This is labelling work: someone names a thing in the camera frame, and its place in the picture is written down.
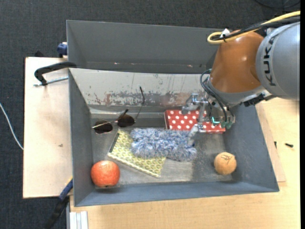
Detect grey metal bin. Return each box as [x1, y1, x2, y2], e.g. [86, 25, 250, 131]
[66, 20, 280, 207]

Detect blue and white fluffy cloth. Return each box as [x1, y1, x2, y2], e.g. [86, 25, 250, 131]
[129, 127, 198, 162]

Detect tan ball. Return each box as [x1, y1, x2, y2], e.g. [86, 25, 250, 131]
[213, 151, 238, 176]

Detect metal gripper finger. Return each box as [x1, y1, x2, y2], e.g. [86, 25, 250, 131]
[188, 123, 206, 149]
[182, 93, 201, 115]

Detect red white-dotted box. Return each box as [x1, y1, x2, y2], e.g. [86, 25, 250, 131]
[163, 109, 226, 134]

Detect orange fruit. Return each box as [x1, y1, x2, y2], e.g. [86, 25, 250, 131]
[90, 160, 121, 188]

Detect dark sunglasses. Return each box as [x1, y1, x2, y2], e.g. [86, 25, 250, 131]
[91, 86, 146, 135]

